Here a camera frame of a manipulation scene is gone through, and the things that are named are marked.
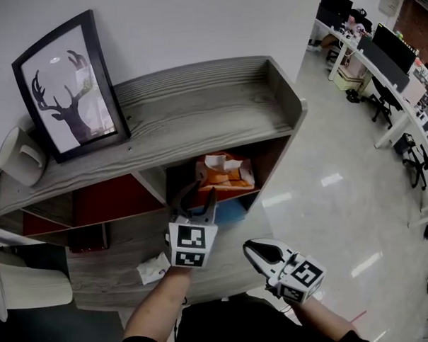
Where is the white mug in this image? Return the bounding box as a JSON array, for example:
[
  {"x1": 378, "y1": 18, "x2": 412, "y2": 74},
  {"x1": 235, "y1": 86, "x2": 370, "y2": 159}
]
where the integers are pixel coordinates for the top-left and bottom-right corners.
[{"x1": 0, "y1": 124, "x2": 50, "y2": 190}]

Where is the person's left forearm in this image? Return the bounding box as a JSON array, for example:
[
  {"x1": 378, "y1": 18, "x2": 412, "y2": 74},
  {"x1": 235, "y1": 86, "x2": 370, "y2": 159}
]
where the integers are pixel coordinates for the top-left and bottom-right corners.
[{"x1": 120, "y1": 265, "x2": 196, "y2": 342}]

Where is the grey wooden desk with hutch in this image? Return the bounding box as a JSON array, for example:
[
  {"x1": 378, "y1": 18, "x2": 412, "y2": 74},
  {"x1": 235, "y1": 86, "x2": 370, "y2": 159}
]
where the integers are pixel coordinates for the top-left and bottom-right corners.
[{"x1": 0, "y1": 53, "x2": 314, "y2": 249}]

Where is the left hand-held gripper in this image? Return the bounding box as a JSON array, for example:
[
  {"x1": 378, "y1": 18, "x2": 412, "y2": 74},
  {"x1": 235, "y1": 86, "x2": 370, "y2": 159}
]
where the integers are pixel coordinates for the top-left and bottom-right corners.
[{"x1": 161, "y1": 179, "x2": 221, "y2": 271}]

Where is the person's right forearm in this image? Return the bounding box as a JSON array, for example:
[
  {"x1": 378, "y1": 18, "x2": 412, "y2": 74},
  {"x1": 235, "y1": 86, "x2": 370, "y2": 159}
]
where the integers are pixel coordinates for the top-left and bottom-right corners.
[{"x1": 291, "y1": 295, "x2": 360, "y2": 342}]

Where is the white round vanity table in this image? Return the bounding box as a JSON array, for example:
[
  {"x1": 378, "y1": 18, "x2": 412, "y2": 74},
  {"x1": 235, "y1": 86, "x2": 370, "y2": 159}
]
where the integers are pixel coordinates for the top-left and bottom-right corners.
[{"x1": 0, "y1": 222, "x2": 74, "y2": 323}]

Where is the white tissues pack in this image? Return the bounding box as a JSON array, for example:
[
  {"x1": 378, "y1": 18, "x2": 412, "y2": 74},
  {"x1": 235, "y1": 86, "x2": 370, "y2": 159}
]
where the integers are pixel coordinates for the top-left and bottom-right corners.
[{"x1": 135, "y1": 251, "x2": 172, "y2": 286}]

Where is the large black monitor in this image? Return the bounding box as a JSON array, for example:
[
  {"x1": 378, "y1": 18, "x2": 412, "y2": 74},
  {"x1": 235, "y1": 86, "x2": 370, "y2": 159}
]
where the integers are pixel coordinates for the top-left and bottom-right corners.
[{"x1": 370, "y1": 20, "x2": 422, "y2": 76}]

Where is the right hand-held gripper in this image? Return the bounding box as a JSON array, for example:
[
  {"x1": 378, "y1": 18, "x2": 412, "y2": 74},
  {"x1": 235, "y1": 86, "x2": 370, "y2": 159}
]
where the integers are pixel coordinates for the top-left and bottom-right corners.
[{"x1": 242, "y1": 236, "x2": 329, "y2": 307}]

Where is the black office chair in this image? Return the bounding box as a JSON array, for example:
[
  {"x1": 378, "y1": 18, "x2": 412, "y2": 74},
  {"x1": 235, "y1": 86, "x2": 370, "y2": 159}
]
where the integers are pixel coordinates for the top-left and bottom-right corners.
[
  {"x1": 359, "y1": 74, "x2": 405, "y2": 131},
  {"x1": 400, "y1": 131, "x2": 428, "y2": 192}
]

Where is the person's black clothing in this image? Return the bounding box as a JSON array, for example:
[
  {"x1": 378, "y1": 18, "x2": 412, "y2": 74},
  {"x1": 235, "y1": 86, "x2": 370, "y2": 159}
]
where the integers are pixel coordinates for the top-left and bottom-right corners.
[{"x1": 116, "y1": 289, "x2": 371, "y2": 342}]

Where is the black framed deer picture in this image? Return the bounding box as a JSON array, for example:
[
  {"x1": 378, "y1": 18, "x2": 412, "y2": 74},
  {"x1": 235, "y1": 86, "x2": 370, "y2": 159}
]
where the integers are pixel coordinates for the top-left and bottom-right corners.
[{"x1": 9, "y1": 8, "x2": 134, "y2": 167}]

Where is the orange tissues pack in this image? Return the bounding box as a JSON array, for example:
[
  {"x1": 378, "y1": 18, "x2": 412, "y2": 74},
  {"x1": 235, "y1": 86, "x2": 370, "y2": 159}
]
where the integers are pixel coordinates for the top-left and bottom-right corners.
[{"x1": 194, "y1": 149, "x2": 257, "y2": 195}]

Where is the white office desk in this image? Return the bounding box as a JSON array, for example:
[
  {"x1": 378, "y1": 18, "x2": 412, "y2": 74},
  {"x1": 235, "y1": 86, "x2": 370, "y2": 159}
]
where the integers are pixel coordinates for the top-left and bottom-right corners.
[{"x1": 313, "y1": 11, "x2": 428, "y2": 231}]

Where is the dark red book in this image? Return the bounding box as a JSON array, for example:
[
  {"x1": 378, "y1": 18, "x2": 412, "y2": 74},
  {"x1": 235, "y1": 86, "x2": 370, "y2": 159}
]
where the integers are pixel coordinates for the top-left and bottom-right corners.
[{"x1": 66, "y1": 222, "x2": 110, "y2": 254}]

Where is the grey desk divider panel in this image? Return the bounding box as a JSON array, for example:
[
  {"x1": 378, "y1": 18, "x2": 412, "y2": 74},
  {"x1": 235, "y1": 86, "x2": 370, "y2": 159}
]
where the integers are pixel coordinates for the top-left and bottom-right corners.
[{"x1": 355, "y1": 33, "x2": 412, "y2": 95}]

